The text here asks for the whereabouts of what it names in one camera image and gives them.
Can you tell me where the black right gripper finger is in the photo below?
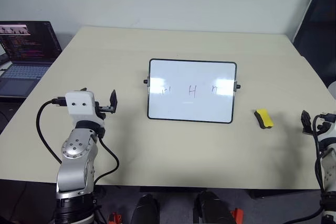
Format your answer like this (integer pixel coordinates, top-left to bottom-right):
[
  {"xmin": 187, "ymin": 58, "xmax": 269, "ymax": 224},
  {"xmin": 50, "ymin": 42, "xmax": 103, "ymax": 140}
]
[{"xmin": 301, "ymin": 110, "xmax": 313, "ymax": 134}]

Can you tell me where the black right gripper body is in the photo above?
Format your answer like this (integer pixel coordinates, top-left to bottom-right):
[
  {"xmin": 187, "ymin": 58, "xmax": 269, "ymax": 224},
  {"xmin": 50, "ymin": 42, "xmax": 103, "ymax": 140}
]
[{"xmin": 311, "ymin": 121, "xmax": 328, "ymax": 133}]

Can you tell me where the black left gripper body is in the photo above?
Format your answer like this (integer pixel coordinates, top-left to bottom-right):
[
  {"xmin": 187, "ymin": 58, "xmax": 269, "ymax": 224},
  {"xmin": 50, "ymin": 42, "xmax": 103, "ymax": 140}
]
[{"xmin": 93, "ymin": 100, "xmax": 116, "ymax": 120}]

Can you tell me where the yellow and black eraser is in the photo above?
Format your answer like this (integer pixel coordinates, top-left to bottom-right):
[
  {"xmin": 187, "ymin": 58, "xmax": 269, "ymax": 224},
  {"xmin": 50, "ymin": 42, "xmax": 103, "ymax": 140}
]
[{"xmin": 253, "ymin": 108, "xmax": 275, "ymax": 130}]

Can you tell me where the white rounded object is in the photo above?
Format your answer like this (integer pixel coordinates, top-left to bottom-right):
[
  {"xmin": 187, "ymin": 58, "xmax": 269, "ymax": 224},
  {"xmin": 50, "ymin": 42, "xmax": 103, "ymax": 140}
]
[{"xmin": 327, "ymin": 80, "xmax": 336, "ymax": 97}]

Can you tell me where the open grey laptop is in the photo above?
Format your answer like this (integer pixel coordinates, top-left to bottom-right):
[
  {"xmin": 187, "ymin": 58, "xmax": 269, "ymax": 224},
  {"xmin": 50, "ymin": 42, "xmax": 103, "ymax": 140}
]
[{"xmin": 0, "ymin": 20, "xmax": 63, "ymax": 99}]

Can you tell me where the small black-framed whiteboard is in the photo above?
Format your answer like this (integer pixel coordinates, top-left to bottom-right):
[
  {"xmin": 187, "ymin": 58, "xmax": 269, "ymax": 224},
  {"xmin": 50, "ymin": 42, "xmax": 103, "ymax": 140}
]
[{"xmin": 142, "ymin": 58, "xmax": 242, "ymax": 124}]

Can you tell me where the dark rounded shape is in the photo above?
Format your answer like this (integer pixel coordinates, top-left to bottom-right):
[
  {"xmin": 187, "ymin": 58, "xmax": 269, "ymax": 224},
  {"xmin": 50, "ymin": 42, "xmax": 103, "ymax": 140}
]
[
  {"xmin": 130, "ymin": 194, "xmax": 160, "ymax": 224},
  {"xmin": 195, "ymin": 190, "xmax": 237, "ymax": 224}
]

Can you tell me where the small orange-red clamp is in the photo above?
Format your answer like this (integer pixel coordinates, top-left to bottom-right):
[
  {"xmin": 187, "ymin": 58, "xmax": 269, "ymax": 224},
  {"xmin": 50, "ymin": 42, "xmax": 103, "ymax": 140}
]
[
  {"xmin": 230, "ymin": 208, "xmax": 244, "ymax": 224},
  {"xmin": 108, "ymin": 211, "xmax": 122, "ymax": 224}
]

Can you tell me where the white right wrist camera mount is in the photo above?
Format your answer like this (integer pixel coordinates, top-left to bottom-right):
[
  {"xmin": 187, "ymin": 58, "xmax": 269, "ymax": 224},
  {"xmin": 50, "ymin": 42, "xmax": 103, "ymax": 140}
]
[{"xmin": 316, "ymin": 122, "xmax": 336, "ymax": 154}]

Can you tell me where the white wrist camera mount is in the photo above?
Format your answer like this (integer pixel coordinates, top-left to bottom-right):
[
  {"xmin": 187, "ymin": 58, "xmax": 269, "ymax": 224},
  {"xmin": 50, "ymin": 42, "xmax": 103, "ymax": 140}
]
[
  {"xmin": 65, "ymin": 90, "xmax": 105, "ymax": 131},
  {"xmin": 316, "ymin": 122, "xmax": 336, "ymax": 154}
]

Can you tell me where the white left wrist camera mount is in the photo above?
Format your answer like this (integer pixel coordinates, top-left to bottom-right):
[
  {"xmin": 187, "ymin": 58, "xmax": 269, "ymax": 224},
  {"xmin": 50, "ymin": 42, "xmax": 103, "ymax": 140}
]
[{"xmin": 65, "ymin": 90, "xmax": 105, "ymax": 131}]

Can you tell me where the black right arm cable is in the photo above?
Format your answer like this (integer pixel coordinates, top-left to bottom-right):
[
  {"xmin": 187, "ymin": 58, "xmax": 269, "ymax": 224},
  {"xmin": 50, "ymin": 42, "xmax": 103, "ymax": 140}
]
[{"xmin": 311, "ymin": 113, "xmax": 336, "ymax": 224}]

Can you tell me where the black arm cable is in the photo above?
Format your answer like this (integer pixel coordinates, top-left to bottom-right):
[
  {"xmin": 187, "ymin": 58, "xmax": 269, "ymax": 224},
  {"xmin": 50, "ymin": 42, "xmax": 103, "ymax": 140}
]
[
  {"xmin": 311, "ymin": 113, "xmax": 336, "ymax": 224},
  {"xmin": 36, "ymin": 97, "xmax": 121, "ymax": 186}
]

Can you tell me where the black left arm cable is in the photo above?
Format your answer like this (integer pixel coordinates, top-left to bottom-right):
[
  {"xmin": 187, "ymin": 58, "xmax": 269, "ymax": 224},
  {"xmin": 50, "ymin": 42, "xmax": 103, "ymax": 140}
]
[{"xmin": 36, "ymin": 97, "xmax": 121, "ymax": 186}]

